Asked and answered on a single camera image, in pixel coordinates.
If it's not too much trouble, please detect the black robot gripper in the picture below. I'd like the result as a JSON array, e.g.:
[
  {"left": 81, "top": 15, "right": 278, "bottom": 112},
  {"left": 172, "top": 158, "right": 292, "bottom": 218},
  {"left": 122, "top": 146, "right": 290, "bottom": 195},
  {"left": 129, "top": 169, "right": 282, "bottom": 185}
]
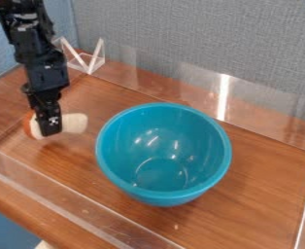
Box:
[{"left": 22, "top": 52, "right": 70, "bottom": 136}]

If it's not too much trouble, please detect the plush brown white mushroom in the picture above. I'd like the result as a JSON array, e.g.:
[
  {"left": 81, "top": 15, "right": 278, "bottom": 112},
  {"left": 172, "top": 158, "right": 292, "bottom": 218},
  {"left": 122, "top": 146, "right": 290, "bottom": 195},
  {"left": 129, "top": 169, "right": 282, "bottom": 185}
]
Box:
[{"left": 23, "top": 111, "right": 87, "bottom": 140}]

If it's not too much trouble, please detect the blue plastic bowl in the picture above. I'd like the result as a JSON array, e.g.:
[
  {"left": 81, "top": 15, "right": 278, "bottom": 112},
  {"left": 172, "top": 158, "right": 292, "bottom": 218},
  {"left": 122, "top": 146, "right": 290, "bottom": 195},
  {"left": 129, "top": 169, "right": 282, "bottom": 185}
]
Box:
[{"left": 94, "top": 102, "right": 231, "bottom": 207}]

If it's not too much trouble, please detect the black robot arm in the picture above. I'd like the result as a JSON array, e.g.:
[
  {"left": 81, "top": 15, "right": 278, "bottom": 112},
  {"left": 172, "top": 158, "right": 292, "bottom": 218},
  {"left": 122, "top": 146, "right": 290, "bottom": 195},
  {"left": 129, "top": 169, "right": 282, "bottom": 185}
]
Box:
[{"left": 0, "top": 0, "right": 70, "bottom": 136}]

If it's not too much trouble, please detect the clear acrylic corner bracket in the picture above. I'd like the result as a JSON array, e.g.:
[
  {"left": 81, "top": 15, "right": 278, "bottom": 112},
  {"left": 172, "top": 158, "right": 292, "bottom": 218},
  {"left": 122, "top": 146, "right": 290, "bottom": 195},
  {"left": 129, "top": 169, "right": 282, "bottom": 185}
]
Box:
[{"left": 59, "top": 37, "right": 106, "bottom": 75}]

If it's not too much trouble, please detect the clear acrylic enclosure wall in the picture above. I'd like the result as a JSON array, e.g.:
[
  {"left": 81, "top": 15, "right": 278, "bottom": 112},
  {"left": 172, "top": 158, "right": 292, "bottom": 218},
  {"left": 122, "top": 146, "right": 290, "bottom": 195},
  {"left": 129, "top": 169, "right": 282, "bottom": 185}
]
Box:
[{"left": 0, "top": 60, "right": 305, "bottom": 249}]

